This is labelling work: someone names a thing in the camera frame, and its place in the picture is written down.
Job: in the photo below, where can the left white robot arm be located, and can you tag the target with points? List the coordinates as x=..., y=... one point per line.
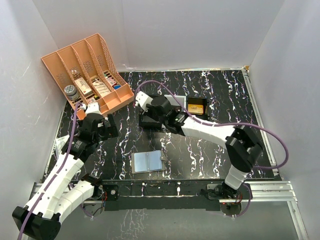
x=42, y=216

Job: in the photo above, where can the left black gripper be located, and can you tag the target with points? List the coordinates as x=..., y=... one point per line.
x=110, y=131

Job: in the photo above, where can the white red box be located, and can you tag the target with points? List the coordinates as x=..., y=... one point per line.
x=83, y=86

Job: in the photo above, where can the white middle card tray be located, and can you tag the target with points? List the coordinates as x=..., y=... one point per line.
x=178, y=100

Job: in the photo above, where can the black left card tray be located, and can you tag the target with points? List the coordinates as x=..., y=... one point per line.
x=145, y=121

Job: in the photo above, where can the small colourful packet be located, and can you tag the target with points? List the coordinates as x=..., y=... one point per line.
x=110, y=79

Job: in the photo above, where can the blue small object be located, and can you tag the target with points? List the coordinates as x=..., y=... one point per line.
x=116, y=86

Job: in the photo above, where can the white label card stack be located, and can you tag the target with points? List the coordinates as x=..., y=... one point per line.
x=100, y=87

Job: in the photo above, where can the round patterned tin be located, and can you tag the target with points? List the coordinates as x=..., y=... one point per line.
x=71, y=92

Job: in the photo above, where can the black right card tray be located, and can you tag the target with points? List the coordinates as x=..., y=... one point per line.
x=199, y=101

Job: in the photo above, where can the white patterned paper sheet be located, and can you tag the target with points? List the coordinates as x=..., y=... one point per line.
x=59, y=144

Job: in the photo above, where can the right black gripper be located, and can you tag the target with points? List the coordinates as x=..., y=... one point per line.
x=148, y=111

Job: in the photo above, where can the black card tray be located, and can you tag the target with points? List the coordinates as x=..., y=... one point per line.
x=199, y=101
x=145, y=121

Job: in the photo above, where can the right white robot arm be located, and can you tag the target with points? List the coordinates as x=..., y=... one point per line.
x=241, y=143

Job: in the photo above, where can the orange plastic file organizer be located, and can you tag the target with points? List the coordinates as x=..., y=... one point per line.
x=88, y=58

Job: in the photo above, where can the gold credit card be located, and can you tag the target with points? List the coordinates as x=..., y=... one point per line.
x=196, y=109

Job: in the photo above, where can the grey leather card holder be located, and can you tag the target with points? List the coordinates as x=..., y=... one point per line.
x=147, y=162

